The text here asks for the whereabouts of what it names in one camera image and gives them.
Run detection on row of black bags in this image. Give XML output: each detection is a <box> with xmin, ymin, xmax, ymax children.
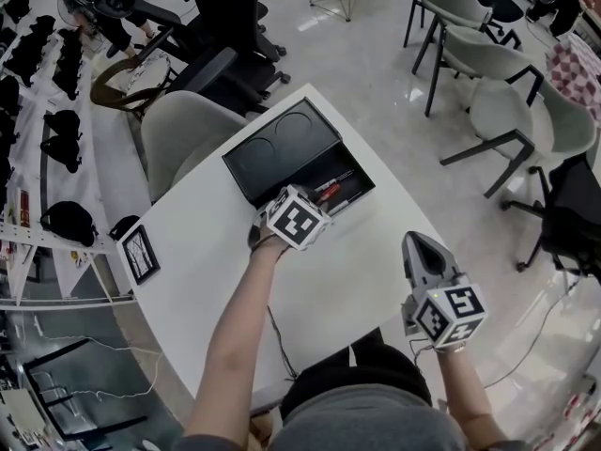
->
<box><xmin>0</xmin><ymin>0</ymin><xmax>142</xmax><ymax>248</ymax></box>

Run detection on person's torso in grey shirt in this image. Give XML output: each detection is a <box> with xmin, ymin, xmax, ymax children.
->
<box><xmin>266</xmin><ymin>382</ymin><xmax>467</xmax><ymax>451</ymax></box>

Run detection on person's left forearm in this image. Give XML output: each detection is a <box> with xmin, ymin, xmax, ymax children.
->
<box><xmin>186</xmin><ymin>241</ymin><xmax>290</xmax><ymax>451</ymax></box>

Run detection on table with checkered cloth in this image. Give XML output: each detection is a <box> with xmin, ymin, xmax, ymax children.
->
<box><xmin>546</xmin><ymin>32</ymin><xmax>601</xmax><ymax>122</ymax></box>

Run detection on white cable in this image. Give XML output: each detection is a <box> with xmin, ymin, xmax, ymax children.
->
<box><xmin>42</xmin><ymin>333</ymin><xmax>164</xmax><ymax>399</ymax></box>

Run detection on grey upholstered chair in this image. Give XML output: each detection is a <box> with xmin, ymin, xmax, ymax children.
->
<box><xmin>140</xmin><ymin>89</ymin><xmax>250</xmax><ymax>204</ymax></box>

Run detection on black box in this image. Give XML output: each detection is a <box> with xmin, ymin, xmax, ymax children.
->
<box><xmin>221</xmin><ymin>96</ymin><xmax>378</xmax><ymax>218</ymax></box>

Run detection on white metal shelving rack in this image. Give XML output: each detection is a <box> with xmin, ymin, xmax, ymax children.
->
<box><xmin>0</xmin><ymin>0</ymin><xmax>142</xmax><ymax>310</ymax></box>

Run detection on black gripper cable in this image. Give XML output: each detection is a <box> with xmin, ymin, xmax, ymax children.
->
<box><xmin>407</xmin><ymin>337</ymin><xmax>437</xmax><ymax>371</ymax></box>
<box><xmin>266</xmin><ymin>304</ymin><xmax>301</xmax><ymax>381</ymax></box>

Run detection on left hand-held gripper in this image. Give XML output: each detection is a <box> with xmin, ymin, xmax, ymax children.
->
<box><xmin>265</xmin><ymin>184</ymin><xmax>338</xmax><ymax>252</ymax></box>

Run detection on person's right forearm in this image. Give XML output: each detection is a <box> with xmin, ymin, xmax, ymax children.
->
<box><xmin>436</xmin><ymin>344</ymin><xmax>512</xmax><ymax>446</ymax></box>

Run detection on black metal table frame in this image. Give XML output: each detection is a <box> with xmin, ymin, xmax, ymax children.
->
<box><xmin>21</xmin><ymin>337</ymin><xmax>149</xmax><ymax>442</ymax></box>

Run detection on black picture frame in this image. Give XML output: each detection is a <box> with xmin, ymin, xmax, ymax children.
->
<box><xmin>120</xmin><ymin>224</ymin><xmax>162</xmax><ymax>287</ymax></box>

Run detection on person's legs in black trousers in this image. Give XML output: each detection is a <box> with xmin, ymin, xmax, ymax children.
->
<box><xmin>279</xmin><ymin>326</ymin><xmax>434</xmax><ymax>418</ymax></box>

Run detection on brown wooden chair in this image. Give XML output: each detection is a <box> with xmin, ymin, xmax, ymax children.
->
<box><xmin>89</xmin><ymin>49</ymin><xmax>173</xmax><ymax>122</ymax></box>

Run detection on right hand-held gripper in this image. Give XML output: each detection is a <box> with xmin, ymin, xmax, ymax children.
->
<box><xmin>402</xmin><ymin>231</ymin><xmax>489</xmax><ymax>350</ymax></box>

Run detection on red pen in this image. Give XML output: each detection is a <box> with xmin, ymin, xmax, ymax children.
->
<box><xmin>315</xmin><ymin>181</ymin><xmax>341</xmax><ymax>202</ymax></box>

